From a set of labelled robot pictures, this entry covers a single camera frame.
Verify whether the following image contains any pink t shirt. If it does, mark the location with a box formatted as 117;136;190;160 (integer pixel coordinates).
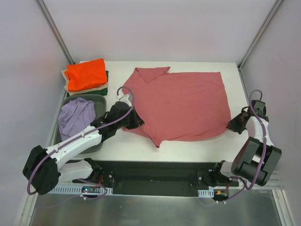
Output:
123;67;231;147

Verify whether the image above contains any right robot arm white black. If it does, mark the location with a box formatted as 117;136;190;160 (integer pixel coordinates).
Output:
202;100;282;187

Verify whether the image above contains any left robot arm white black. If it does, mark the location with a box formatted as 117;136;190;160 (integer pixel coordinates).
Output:
23;101;144;195

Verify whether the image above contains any grey plastic bin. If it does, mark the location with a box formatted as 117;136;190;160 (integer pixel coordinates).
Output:
54;94;106;145

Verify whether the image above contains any lilac crumpled t shirt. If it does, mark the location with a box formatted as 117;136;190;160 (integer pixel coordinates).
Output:
58;97;96;141

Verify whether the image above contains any orange folded t shirt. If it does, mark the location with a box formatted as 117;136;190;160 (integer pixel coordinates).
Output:
64;58;108;92

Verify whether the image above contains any beige folded t shirt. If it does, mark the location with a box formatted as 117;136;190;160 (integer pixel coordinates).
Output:
61;69;109;97

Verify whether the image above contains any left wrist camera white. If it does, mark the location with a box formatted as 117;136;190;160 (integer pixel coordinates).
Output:
117;94;133;106

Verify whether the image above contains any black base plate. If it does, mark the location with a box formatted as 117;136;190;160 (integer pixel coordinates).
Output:
83;161;238;197

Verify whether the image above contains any aluminium rail front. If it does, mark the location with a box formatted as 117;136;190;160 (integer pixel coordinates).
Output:
266;171;284;190

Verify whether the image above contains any right white cable duct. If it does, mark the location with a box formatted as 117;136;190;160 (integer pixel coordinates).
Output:
198;188;214;198

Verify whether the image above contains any white cable duct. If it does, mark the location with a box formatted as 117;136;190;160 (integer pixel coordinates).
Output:
49;185;113;195
198;188;214;198

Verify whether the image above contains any left white cable duct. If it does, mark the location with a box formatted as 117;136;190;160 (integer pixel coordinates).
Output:
49;185;113;195

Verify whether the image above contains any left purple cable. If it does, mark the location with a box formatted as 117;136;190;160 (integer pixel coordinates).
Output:
27;86;136;201

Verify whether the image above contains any right aluminium frame post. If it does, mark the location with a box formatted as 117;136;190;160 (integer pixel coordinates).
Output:
237;0;286;71

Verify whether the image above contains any aluminium frame post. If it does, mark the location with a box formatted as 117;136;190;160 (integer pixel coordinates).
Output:
237;0;286;71
35;0;75;65

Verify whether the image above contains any left aluminium frame post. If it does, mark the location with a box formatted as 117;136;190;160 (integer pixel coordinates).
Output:
35;0;75;65

